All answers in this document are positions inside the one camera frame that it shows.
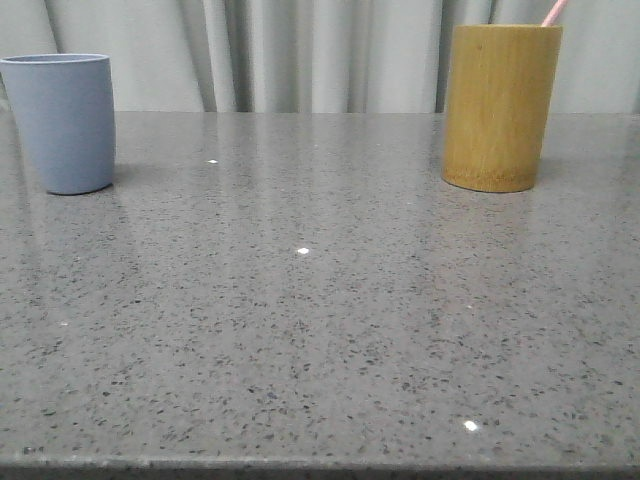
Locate bamboo wooden cup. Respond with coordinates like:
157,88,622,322
442,24,563,193

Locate blue plastic cup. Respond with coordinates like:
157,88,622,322
1,54,116,195

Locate pink chopstick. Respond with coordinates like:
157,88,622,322
541,0,568,27

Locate grey-white curtain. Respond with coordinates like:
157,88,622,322
0,0,640,115

